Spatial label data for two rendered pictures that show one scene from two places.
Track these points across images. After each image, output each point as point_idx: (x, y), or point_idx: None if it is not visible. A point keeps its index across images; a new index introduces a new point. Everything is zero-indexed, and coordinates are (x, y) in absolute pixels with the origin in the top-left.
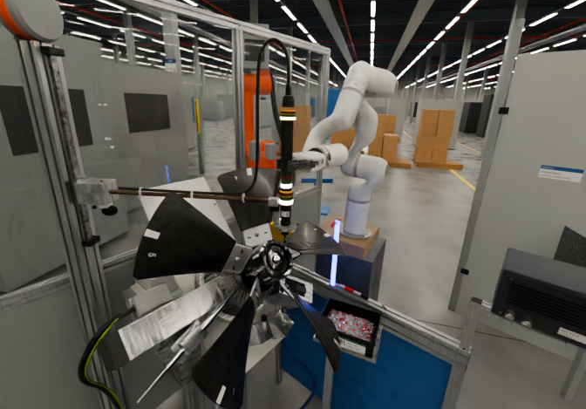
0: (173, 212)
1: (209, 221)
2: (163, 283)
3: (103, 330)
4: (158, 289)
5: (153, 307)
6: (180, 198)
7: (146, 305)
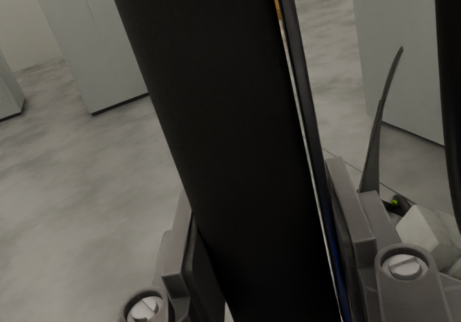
0: (382, 94)
1: (362, 172)
2: (435, 239)
3: (394, 198)
4: (424, 234)
5: (401, 241)
6: (392, 72)
7: (403, 228)
